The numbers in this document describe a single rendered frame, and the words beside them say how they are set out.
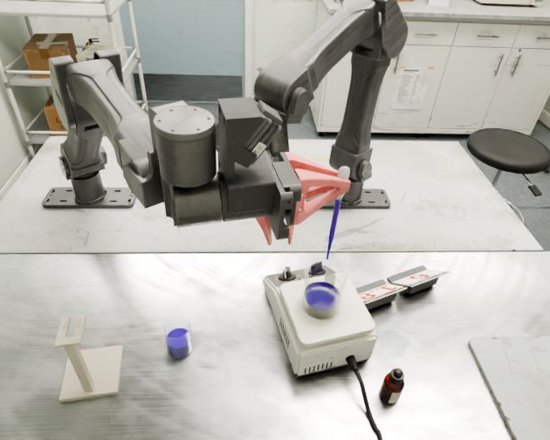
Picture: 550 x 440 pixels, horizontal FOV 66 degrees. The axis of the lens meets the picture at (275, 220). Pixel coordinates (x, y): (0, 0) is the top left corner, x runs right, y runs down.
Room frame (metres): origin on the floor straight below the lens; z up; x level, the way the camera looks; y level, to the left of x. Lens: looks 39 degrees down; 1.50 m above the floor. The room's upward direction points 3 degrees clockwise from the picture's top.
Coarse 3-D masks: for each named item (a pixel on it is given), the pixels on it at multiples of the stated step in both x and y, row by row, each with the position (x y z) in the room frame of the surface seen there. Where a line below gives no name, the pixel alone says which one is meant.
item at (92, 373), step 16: (64, 320) 0.34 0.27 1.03; (80, 320) 0.34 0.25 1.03; (64, 336) 0.32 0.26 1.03; (80, 336) 0.32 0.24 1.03; (80, 352) 0.32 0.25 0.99; (96, 352) 0.37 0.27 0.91; (112, 352) 0.37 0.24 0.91; (80, 368) 0.31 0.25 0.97; (96, 368) 0.34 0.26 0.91; (112, 368) 0.34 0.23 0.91; (64, 384) 0.31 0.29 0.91; (80, 384) 0.32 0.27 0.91; (96, 384) 0.32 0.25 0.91; (112, 384) 0.32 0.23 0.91; (64, 400) 0.29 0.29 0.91
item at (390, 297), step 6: (378, 282) 0.56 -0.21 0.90; (384, 282) 0.56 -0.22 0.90; (360, 288) 0.54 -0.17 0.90; (366, 288) 0.54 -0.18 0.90; (372, 288) 0.54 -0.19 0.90; (402, 288) 0.51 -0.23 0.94; (390, 294) 0.50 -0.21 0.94; (372, 300) 0.48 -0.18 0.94; (378, 300) 0.50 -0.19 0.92; (384, 300) 0.50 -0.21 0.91; (390, 300) 0.51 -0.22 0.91; (366, 306) 0.49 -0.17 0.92; (372, 306) 0.49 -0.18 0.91
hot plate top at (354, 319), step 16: (288, 288) 0.45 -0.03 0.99; (352, 288) 0.46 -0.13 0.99; (288, 304) 0.42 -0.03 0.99; (352, 304) 0.43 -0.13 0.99; (304, 320) 0.39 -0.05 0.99; (336, 320) 0.40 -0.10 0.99; (352, 320) 0.40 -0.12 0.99; (368, 320) 0.40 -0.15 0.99; (304, 336) 0.36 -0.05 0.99; (320, 336) 0.37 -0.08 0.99; (336, 336) 0.37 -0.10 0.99; (352, 336) 0.37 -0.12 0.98
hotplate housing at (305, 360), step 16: (272, 288) 0.48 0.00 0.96; (272, 304) 0.47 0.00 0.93; (288, 320) 0.40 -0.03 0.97; (288, 336) 0.39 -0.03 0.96; (368, 336) 0.38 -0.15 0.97; (288, 352) 0.38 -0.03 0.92; (304, 352) 0.35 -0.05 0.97; (320, 352) 0.36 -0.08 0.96; (336, 352) 0.36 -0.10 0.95; (352, 352) 0.37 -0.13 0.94; (368, 352) 0.38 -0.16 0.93; (304, 368) 0.35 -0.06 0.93; (320, 368) 0.36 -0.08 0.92; (352, 368) 0.35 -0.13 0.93
